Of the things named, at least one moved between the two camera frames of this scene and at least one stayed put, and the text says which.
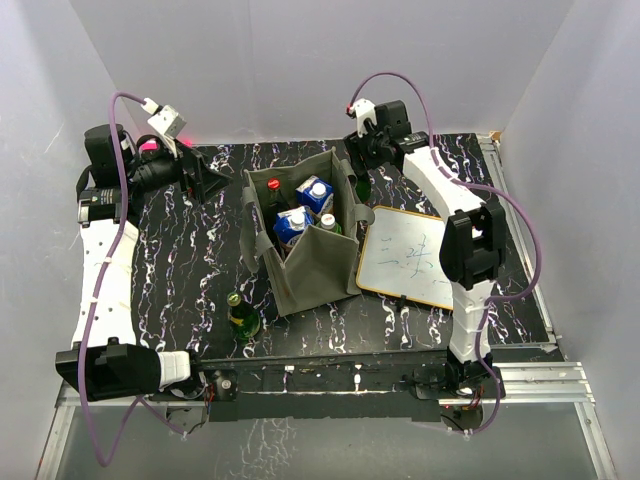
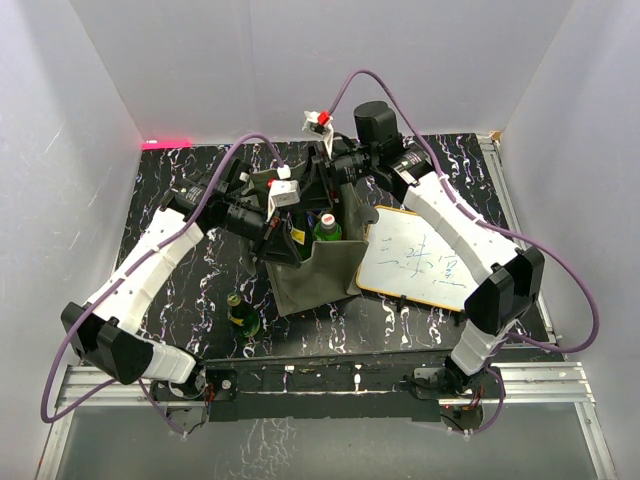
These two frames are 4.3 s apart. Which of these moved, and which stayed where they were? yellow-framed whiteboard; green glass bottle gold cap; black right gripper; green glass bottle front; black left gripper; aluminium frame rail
Moved: green glass bottle gold cap; black right gripper; black left gripper
Stayed: aluminium frame rail; yellow-framed whiteboard; green glass bottle front
